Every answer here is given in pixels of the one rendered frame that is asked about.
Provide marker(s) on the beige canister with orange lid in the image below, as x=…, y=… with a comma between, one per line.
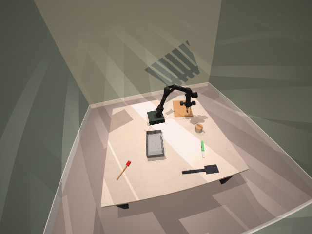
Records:
x=198, y=128

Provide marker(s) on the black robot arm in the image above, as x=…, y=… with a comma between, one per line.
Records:
x=168, y=90

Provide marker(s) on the light brown wooden board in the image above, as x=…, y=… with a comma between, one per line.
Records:
x=180, y=111

